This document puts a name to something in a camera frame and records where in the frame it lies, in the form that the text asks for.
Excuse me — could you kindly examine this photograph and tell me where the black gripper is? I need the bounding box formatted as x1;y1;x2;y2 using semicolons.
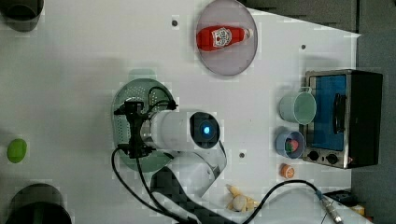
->
113;101;153;159

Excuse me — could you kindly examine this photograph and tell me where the green oval strainer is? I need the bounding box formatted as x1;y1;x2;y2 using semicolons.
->
111;69;177;173

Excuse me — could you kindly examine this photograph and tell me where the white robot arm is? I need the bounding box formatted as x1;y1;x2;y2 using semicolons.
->
113;99;238;224

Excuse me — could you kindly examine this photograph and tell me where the green cylinder cap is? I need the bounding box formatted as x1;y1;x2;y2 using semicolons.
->
7;139;27;163

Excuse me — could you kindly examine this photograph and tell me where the red ketchup bottle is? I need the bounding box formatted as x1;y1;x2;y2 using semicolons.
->
196;25;254;51

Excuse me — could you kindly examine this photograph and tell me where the purple round plate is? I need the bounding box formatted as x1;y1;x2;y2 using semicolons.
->
195;0;258;76

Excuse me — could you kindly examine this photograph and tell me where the toy banana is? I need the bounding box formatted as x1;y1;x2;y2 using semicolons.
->
226;185;260;213

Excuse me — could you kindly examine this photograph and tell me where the blue small bowl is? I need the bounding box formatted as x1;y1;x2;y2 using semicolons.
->
276;131;304;159

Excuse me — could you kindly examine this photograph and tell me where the orange slice toy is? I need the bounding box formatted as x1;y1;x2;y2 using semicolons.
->
280;164;295;179

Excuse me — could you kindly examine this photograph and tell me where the toy strawberry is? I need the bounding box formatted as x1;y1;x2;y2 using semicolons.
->
285;139;299;152

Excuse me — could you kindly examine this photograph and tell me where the green mug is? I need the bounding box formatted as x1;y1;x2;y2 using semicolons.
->
279;87;317;125

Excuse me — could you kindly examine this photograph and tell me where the toaster oven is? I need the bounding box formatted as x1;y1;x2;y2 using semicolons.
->
301;69;383;169

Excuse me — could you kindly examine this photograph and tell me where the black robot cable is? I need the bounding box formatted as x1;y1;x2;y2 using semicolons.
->
110;86;200;224

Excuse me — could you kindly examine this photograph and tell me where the black cylinder post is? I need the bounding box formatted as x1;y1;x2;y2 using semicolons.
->
6;183;72;224

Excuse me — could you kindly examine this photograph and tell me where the dark cylinder post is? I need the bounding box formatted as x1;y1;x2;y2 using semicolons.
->
0;0;45;33

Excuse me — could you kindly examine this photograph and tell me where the metal cable connector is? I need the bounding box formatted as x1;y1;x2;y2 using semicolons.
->
316;190;344;224

